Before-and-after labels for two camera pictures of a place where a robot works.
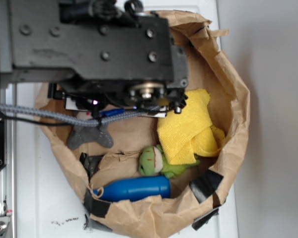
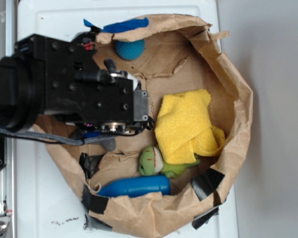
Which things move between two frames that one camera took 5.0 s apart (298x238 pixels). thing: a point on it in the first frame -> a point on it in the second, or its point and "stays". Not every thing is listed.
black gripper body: x=102 y=57 -> x=75 y=88
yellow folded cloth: x=183 y=135 stays
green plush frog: x=152 y=160 stays
